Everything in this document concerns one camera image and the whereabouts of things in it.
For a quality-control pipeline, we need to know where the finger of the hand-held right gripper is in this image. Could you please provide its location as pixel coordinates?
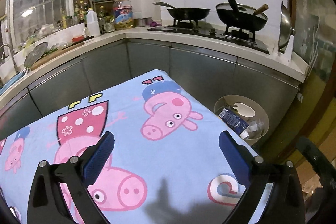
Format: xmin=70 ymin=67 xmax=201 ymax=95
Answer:
xmin=296 ymin=135 xmax=334 ymax=188

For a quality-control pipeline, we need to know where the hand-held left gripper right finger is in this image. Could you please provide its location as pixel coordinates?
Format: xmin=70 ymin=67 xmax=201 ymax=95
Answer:
xmin=219 ymin=131 xmax=306 ymax=224

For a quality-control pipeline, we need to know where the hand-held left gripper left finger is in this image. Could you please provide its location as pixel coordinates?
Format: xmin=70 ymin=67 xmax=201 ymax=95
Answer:
xmin=27 ymin=131 xmax=116 ymax=224

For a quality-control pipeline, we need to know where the dark blue drink carton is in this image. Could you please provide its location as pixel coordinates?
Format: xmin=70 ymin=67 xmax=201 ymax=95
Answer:
xmin=218 ymin=107 xmax=250 ymax=139

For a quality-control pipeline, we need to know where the beige trash bin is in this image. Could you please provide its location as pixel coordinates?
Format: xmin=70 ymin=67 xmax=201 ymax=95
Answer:
xmin=214 ymin=94 xmax=270 ymax=146

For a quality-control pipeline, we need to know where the peach paper cup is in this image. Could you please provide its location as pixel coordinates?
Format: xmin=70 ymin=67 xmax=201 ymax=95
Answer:
xmin=233 ymin=102 xmax=256 ymax=118

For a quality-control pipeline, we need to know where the cartoon pig printed blanket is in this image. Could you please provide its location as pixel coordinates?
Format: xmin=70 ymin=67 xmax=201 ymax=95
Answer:
xmin=0 ymin=69 xmax=274 ymax=224

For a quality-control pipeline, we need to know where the grey kitchen counter cabinet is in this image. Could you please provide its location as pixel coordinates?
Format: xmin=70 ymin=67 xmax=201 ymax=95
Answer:
xmin=0 ymin=28 xmax=311 ymax=142

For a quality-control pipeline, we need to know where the long wooden chopping board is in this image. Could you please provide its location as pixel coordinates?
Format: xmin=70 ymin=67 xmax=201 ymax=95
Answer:
xmin=30 ymin=37 xmax=94 ymax=71

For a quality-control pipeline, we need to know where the round grey pot lid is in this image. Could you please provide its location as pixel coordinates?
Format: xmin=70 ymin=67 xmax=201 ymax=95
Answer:
xmin=23 ymin=41 xmax=49 ymax=69

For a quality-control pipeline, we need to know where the black gas stove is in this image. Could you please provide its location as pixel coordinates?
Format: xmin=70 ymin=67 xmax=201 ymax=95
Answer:
xmin=147 ymin=18 xmax=270 ymax=55

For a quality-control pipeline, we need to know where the white sink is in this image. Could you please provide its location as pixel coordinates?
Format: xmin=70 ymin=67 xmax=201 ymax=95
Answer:
xmin=0 ymin=23 xmax=88 ymax=83

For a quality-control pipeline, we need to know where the patterned glass door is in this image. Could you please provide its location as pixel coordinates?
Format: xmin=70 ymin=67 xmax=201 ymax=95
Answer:
xmin=288 ymin=0 xmax=336 ymax=136

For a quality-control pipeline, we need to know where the white plastic jug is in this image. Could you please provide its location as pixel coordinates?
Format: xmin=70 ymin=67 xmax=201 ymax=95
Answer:
xmin=86 ymin=7 xmax=101 ymax=37

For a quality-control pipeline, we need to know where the silver kitchen faucet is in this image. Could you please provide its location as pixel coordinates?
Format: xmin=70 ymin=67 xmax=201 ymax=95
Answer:
xmin=0 ymin=44 xmax=19 ymax=75

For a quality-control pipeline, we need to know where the steel wok lid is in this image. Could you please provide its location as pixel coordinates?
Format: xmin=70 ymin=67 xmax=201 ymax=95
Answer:
xmin=277 ymin=1 xmax=296 ymax=54

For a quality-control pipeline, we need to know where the black wok with glass lid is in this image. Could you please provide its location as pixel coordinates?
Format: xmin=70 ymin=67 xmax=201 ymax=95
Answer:
xmin=215 ymin=0 xmax=269 ymax=32

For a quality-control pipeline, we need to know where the small metal bowl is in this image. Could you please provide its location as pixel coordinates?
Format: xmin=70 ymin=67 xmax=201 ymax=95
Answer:
xmin=134 ymin=17 xmax=153 ymax=28

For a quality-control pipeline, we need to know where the large cooking oil bottle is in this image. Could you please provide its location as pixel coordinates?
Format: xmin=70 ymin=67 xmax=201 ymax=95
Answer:
xmin=113 ymin=0 xmax=134 ymax=31

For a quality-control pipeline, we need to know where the row of sauce bottles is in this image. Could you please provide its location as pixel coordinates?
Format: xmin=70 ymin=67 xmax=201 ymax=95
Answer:
xmin=59 ymin=0 xmax=89 ymax=28

